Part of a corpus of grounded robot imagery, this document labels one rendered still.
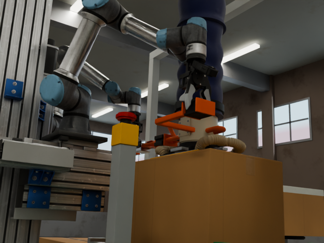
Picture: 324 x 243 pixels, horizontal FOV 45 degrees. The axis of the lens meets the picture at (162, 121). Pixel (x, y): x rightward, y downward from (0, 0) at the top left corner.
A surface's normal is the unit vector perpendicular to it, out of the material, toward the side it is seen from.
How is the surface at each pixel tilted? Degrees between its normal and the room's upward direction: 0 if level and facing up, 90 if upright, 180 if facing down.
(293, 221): 90
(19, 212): 90
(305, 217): 90
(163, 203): 89
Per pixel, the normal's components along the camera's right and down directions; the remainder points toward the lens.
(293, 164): -0.82, -0.18
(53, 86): -0.44, -0.12
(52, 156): 0.58, -0.18
